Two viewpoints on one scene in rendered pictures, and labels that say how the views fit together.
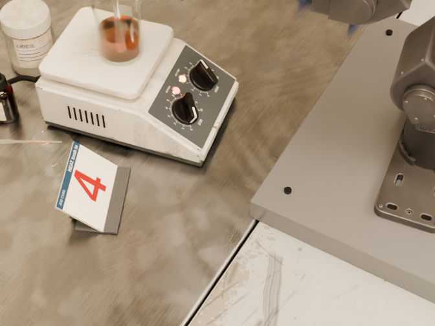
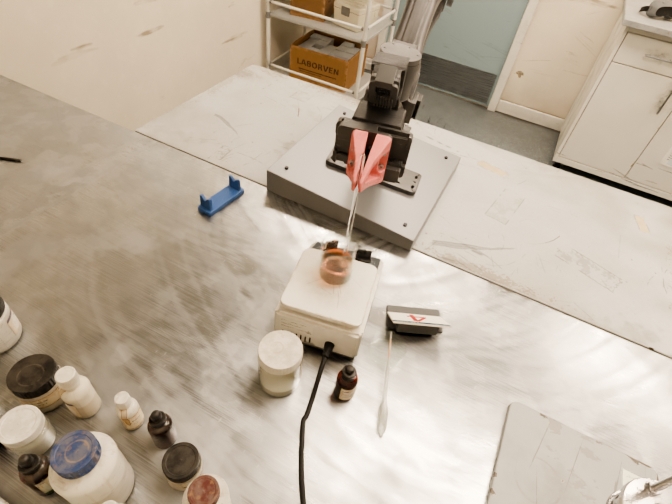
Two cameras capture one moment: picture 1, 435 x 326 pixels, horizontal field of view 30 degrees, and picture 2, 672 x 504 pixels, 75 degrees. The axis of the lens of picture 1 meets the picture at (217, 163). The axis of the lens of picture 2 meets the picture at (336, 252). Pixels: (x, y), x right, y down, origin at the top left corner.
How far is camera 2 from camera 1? 93 cm
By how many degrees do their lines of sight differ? 62
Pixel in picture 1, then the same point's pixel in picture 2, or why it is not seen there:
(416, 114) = not seen: hidden behind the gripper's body
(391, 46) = (297, 169)
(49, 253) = (462, 345)
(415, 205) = (410, 179)
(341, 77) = (321, 192)
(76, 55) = (341, 301)
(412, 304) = (445, 200)
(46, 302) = (495, 343)
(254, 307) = (465, 252)
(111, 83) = (368, 279)
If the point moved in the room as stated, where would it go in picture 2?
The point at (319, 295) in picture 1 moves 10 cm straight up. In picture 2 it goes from (450, 229) to (466, 190)
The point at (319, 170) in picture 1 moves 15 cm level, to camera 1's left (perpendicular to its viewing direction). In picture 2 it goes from (389, 211) to (400, 268)
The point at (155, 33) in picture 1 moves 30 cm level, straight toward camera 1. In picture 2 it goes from (313, 256) to (492, 250)
